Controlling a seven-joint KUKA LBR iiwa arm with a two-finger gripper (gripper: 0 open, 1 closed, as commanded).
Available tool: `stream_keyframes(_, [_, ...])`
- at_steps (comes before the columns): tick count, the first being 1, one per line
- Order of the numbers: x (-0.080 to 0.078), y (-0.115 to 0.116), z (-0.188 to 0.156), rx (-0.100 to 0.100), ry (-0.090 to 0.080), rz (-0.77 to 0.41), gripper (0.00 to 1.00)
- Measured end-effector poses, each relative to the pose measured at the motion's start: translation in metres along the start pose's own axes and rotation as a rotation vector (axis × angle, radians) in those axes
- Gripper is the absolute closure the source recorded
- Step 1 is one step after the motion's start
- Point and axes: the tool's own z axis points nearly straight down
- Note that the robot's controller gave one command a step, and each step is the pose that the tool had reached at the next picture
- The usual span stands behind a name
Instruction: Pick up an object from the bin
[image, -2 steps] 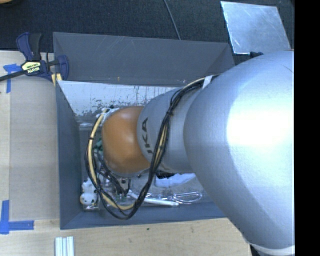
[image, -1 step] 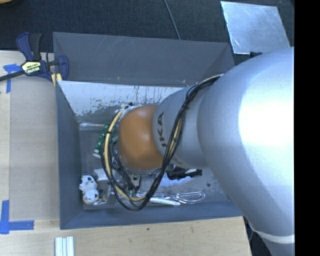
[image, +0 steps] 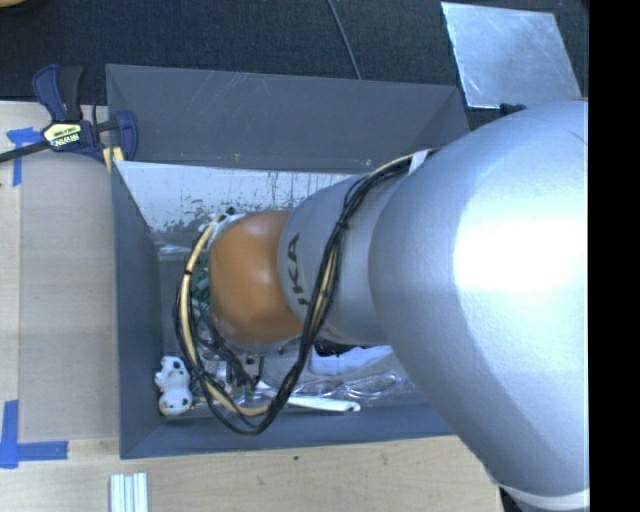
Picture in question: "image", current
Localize clear sunglasses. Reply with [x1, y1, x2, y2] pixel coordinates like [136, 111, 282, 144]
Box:
[293, 371, 403, 402]

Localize white spotted toy animal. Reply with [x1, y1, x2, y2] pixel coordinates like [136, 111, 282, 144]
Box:
[153, 355, 196, 417]

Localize white flat stick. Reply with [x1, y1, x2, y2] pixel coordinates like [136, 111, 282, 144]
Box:
[272, 393, 362, 415]

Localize grey metal bin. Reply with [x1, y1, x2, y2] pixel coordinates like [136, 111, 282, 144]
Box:
[104, 63, 472, 461]

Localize white cloth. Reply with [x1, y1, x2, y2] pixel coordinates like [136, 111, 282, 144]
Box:
[308, 344, 395, 377]

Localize pale wood flat board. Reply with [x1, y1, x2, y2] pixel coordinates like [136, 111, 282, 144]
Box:
[18, 148, 122, 445]

